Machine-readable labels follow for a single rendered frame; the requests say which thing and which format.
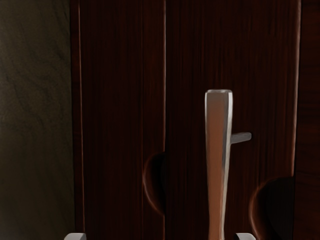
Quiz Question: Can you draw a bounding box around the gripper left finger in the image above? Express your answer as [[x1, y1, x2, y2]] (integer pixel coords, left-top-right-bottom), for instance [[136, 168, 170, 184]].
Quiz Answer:
[[63, 232, 87, 240]]

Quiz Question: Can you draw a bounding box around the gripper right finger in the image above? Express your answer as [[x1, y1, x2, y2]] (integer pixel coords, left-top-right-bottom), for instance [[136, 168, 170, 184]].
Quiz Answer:
[[234, 232, 256, 240]]

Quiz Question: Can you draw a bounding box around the dark wood drawer cabinet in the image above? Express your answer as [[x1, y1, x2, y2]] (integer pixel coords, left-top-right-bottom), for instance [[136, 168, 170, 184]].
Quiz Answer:
[[69, 0, 320, 240]]

